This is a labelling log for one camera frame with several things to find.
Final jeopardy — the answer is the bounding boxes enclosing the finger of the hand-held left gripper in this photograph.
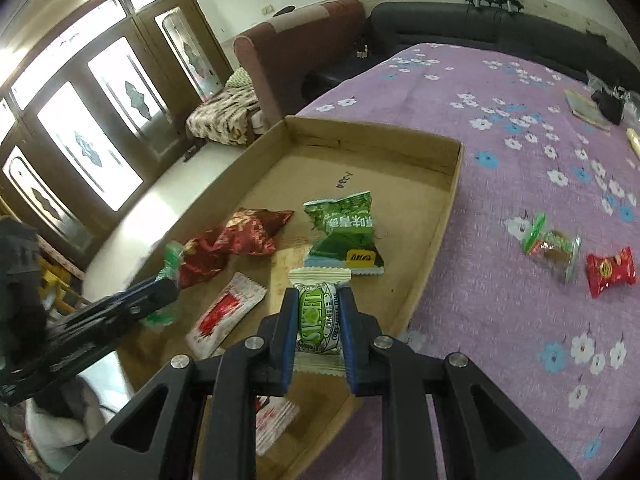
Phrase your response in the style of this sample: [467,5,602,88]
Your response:
[50,277,180,333]
[0,310,151,406]

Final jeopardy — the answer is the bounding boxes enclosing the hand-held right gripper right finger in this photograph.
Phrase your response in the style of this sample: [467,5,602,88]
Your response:
[336,285,583,480]

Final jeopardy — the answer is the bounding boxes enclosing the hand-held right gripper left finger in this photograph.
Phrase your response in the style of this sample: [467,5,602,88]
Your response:
[60,287,301,480]

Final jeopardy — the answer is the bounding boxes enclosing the white and green candy packet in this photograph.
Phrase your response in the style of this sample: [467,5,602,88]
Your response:
[289,267,352,377]

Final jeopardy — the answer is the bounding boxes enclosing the green snack packet blue edge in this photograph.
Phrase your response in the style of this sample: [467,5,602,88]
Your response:
[302,191,386,277]

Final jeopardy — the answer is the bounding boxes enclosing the cardboard tray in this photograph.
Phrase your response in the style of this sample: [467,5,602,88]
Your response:
[117,116,464,480]

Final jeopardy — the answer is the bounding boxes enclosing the red and white sachet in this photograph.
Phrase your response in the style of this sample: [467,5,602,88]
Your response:
[186,272,268,360]
[255,395,301,457]

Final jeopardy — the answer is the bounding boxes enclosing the white cloth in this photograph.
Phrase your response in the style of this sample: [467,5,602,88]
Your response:
[25,380,106,471]

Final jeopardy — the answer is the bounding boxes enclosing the dark red patterned snack bag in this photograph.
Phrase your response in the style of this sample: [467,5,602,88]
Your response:
[177,207,294,289]

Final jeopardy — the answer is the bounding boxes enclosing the wooden glass-panelled doors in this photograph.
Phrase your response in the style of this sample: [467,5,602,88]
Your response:
[0,0,236,261]

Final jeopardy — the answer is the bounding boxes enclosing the patterned brown blanket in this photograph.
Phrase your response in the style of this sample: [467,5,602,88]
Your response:
[186,67,271,148]

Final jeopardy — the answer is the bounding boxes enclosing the clear and green wrapped candy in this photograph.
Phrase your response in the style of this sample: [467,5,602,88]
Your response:
[520,212,583,285]

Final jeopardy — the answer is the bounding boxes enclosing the red candy packet gold emblem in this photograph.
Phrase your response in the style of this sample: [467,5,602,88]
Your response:
[586,246,638,299]

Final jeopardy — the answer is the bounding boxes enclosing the brown armchair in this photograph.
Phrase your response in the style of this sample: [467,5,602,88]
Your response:
[234,0,366,133]

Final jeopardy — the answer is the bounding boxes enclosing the olive flat pouch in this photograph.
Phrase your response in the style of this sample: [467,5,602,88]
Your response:
[564,89,612,131]

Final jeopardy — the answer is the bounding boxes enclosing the black sofa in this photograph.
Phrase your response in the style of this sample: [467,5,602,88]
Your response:
[302,1,608,103]

